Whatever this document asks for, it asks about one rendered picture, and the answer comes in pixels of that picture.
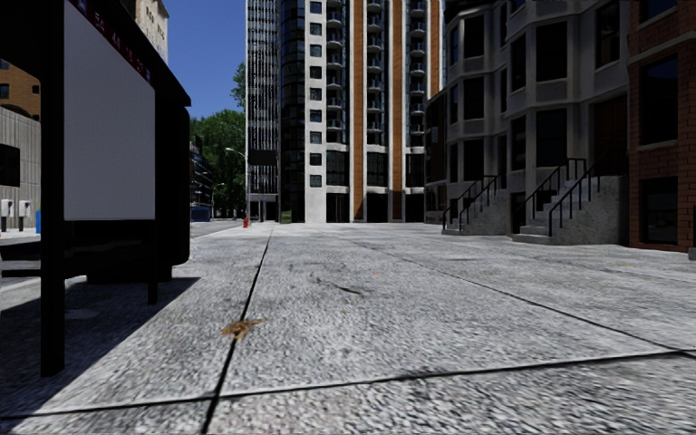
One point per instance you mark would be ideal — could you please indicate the white and orange tower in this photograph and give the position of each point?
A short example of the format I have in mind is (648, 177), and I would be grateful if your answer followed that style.
(348, 109)

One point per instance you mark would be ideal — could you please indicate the grey street lamp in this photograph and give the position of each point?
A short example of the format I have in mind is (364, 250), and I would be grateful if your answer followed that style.
(214, 198)
(244, 163)

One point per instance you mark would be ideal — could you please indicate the trees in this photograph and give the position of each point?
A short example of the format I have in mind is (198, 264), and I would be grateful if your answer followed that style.
(223, 152)

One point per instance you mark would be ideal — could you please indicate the dark building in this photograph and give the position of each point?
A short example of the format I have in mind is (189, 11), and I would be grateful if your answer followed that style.
(200, 179)

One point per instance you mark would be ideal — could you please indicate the glass tower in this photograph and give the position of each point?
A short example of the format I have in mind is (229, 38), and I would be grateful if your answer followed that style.
(262, 81)

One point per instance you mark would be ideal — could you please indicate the grey stone building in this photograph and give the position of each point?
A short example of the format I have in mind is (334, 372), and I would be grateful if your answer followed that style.
(549, 92)

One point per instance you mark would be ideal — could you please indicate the black bus shelter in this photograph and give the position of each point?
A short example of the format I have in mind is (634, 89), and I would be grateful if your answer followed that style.
(109, 136)

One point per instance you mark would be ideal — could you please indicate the tan stone building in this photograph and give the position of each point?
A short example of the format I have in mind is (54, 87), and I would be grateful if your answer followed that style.
(155, 24)

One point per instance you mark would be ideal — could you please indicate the blue letter box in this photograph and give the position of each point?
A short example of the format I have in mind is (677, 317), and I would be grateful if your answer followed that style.
(38, 221)

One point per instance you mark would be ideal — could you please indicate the red brick building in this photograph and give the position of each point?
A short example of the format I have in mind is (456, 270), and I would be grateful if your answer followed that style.
(660, 157)

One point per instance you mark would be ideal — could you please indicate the pale concrete building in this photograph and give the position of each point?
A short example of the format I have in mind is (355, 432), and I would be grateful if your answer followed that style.
(24, 163)

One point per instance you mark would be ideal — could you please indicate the orange brick building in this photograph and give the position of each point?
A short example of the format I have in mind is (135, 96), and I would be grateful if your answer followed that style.
(19, 87)

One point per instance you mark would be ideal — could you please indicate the white box on a post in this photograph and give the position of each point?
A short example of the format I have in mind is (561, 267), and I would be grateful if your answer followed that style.
(24, 208)
(6, 208)

